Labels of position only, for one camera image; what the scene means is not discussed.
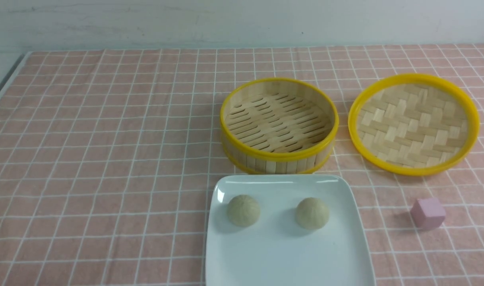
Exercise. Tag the steamed bun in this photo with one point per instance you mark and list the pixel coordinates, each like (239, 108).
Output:
(243, 211)
(312, 213)

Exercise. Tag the white square plate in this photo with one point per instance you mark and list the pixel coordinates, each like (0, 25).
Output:
(276, 251)

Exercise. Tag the yellow rimmed bamboo steamer basket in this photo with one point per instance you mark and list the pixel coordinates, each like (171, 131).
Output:
(278, 126)

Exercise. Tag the pink checkered tablecloth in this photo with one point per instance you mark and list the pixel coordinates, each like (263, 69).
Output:
(108, 159)

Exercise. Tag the yellow rimmed woven steamer lid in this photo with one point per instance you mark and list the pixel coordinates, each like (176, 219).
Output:
(414, 124)

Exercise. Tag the pink cube block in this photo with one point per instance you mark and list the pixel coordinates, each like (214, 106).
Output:
(428, 213)

